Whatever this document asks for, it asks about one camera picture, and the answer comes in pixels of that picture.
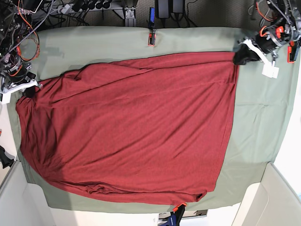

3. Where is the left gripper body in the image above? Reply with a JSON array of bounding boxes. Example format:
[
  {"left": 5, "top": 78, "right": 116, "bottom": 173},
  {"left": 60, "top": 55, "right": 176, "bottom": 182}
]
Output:
[{"left": 237, "top": 37, "right": 273, "bottom": 65}]

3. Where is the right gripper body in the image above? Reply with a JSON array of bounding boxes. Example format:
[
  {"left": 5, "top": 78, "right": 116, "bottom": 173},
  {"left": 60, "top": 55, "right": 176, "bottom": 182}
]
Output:
[{"left": 4, "top": 79, "right": 43, "bottom": 94}]

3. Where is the red long-sleeve T-shirt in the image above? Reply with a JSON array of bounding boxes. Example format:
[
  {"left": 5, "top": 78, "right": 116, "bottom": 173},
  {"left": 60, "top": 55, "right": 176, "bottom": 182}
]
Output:
[{"left": 16, "top": 52, "right": 238, "bottom": 205}]

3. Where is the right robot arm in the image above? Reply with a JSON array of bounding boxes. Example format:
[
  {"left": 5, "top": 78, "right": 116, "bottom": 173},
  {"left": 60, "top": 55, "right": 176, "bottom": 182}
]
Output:
[{"left": 0, "top": 0, "right": 43, "bottom": 103}]

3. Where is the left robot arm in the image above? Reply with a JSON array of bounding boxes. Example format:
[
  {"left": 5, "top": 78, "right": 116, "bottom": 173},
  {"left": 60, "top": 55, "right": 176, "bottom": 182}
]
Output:
[{"left": 233, "top": 0, "right": 301, "bottom": 65}]

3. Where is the right orange black clamp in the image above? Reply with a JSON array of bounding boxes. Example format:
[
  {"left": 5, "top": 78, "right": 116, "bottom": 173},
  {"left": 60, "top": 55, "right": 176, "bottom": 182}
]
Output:
[{"left": 287, "top": 41, "right": 301, "bottom": 63}]

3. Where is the orange black clamp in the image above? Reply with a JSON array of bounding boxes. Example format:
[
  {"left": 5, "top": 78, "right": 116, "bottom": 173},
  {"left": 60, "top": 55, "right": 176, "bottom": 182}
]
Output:
[
  {"left": 161, "top": 203, "right": 187, "bottom": 226},
  {"left": 287, "top": 41, "right": 301, "bottom": 63}
]

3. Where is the green table cloth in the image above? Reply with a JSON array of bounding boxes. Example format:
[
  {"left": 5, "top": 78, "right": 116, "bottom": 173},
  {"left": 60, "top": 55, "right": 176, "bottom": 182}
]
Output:
[{"left": 18, "top": 26, "right": 299, "bottom": 213}]

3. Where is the black power adapter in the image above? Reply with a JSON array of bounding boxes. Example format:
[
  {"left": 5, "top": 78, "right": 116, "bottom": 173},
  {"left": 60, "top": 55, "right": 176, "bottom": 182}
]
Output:
[
  {"left": 172, "top": 0, "right": 185, "bottom": 14},
  {"left": 155, "top": 0, "right": 170, "bottom": 19}
]

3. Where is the top centre blue clamp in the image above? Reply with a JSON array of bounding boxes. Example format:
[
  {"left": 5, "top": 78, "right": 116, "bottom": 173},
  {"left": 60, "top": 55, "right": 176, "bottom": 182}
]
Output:
[{"left": 148, "top": 7, "right": 156, "bottom": 46}]

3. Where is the white box right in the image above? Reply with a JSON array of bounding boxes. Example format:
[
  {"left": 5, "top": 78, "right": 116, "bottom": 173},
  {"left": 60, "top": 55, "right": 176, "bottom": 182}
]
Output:
[{"left": 232, "top": 163, "right": 301, "bottom": 226}]

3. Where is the bottom orange black clamp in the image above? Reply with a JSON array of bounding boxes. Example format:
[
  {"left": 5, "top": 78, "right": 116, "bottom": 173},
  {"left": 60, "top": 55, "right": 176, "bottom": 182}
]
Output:
[{"left": 161, "top": 203, "right": 187, "bottom": 226}]

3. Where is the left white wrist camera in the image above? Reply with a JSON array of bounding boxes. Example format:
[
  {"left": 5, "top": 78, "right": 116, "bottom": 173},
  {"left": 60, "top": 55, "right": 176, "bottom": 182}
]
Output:
[{"left": 262, "top": 64, "right": 279, "bottom": 79}]

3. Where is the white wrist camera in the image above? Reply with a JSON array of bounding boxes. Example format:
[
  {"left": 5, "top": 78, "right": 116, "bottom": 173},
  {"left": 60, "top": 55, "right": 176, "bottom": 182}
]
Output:
[
  {"left": 0, "top": 92, "right": 11, "bottom": 105},
  {"left": 262, "top": 64, "right": 279, "bottom": 79}
]

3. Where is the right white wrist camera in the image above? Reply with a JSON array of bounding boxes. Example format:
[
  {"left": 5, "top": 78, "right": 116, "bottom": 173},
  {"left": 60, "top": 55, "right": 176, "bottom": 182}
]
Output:
[{"left": 0, "top": 92, "right": 11, "bottom": 105}]

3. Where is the metal table leg bracket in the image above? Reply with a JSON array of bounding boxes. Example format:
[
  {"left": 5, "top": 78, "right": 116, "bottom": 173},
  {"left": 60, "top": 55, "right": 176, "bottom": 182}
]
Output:
[{"left": 124, "top": 0, "right": 138, "bottom": 27}]

